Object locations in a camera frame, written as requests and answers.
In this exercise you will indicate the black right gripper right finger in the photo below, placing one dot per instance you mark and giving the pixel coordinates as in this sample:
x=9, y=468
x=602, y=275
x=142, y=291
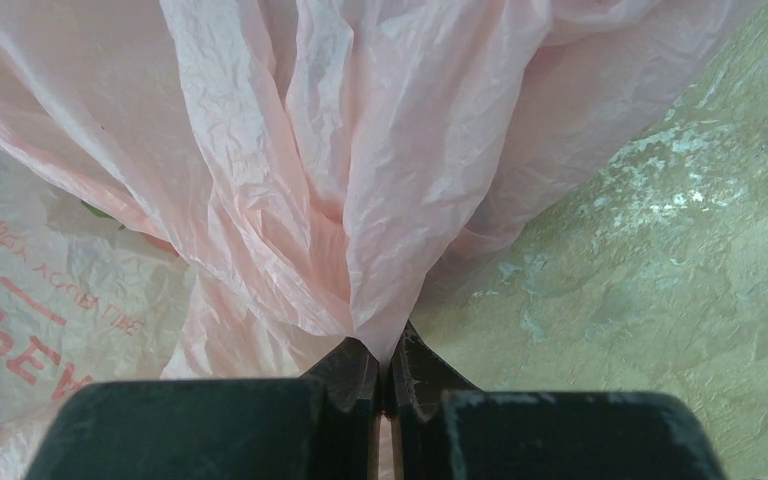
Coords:
x=445, y=427

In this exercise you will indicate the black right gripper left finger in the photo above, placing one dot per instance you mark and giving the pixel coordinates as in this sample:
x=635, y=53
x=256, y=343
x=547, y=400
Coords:
x=320, y=425

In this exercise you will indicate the pink plastic bag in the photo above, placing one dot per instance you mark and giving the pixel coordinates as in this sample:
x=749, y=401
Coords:
x=323, y=165

